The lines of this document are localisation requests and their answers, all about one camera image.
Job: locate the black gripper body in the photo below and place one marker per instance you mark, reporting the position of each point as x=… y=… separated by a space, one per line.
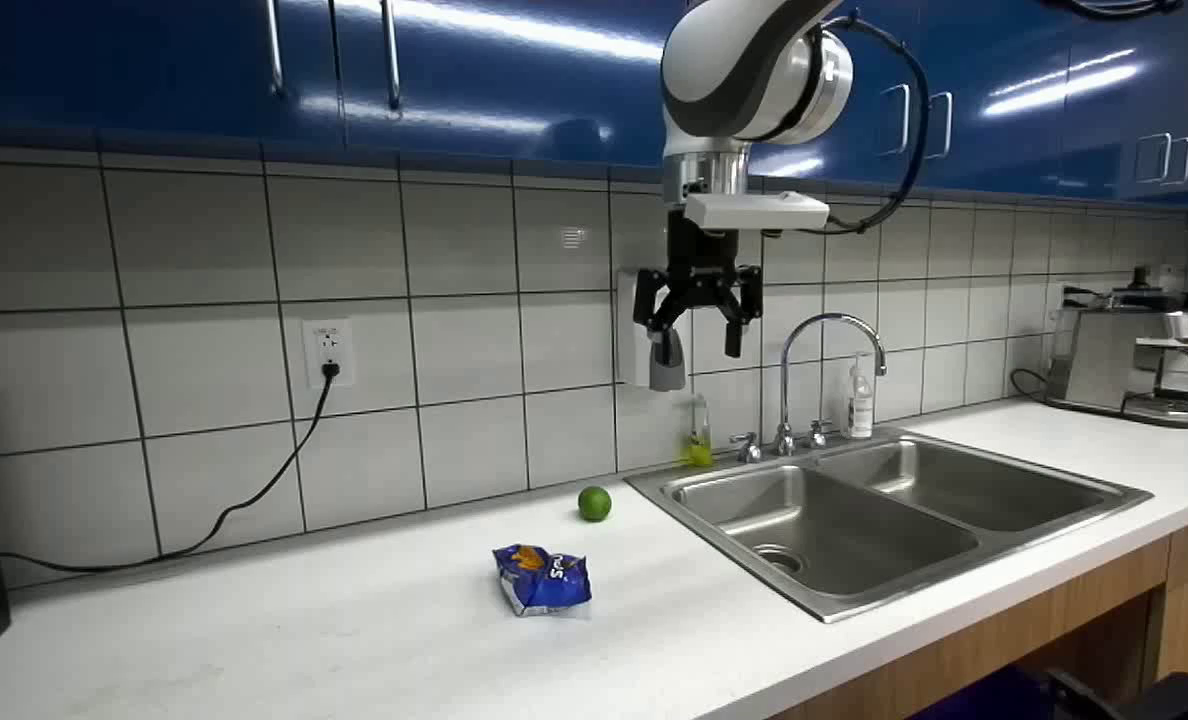
x=701 y=275

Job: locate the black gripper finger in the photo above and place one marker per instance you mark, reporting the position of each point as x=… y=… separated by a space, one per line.
x=665 y=341
x=735 y=331

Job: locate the blue Doritos snack packet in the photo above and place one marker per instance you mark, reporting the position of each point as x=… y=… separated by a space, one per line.
x=543 y=582

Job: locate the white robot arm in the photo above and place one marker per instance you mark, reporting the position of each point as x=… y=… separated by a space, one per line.
x=735 y=75

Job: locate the stainless steel double sink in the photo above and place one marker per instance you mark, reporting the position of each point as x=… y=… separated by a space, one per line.
x=852 y=524

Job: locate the yellow green sponge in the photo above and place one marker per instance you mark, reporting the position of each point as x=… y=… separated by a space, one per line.
x=696 y=452

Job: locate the white soap bottle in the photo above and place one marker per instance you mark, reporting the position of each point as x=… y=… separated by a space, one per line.
x=860 y=406

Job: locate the green lime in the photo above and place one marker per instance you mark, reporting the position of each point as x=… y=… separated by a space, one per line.
x=592 y=502

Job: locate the blue upper cabinets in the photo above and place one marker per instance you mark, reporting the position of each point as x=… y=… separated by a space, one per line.
x=1014 y=97

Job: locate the wooden lower cabinet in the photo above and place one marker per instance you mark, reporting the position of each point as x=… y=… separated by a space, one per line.
x=1117 y=630

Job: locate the white wall soap dispenser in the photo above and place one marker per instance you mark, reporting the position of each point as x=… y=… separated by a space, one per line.
x=637 y=358

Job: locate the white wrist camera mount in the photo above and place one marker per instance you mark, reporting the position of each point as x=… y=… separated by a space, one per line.
x=754 y=210

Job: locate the white wall outlet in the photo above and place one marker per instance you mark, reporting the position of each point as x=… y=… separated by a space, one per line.
x=330 y=355

